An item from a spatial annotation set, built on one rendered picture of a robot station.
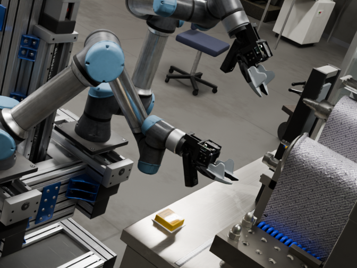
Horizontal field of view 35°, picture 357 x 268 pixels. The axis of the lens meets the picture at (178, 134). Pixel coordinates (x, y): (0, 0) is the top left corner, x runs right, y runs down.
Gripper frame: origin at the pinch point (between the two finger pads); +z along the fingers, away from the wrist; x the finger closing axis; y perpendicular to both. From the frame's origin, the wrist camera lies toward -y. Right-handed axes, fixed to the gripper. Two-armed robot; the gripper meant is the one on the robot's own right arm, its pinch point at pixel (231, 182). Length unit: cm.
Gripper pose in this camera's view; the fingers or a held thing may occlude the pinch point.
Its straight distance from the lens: 177.5
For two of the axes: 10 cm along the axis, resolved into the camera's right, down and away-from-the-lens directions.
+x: 5.5, -1.9, 8.1
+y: 3.0, -8.6, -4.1
